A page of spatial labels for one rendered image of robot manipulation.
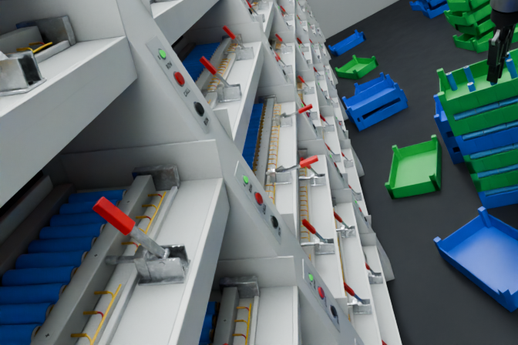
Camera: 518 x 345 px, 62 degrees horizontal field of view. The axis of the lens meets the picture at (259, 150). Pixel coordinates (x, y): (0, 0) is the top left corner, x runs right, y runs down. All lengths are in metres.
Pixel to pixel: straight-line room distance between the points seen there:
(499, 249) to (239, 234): 1.13
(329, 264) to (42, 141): 0.68
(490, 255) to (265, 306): 1.07
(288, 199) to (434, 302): 0.82
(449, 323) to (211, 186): 1.05
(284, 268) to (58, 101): 0.36
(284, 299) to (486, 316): 0.91
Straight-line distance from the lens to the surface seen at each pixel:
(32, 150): 0.31
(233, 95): 0.75
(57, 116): 0.34
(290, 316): 0.57
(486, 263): 1.54
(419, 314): 1.48
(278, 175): 0.81
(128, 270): 0.41
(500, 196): 1.69
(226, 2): 1.16
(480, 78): 1.64
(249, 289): 0.59
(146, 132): 0.51
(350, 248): 1.20
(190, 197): 0.49
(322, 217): 1.02
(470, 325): 1.42
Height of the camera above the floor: 1.11
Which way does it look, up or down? 21 degrees down
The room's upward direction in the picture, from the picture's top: 32 degrees counter-clockwise
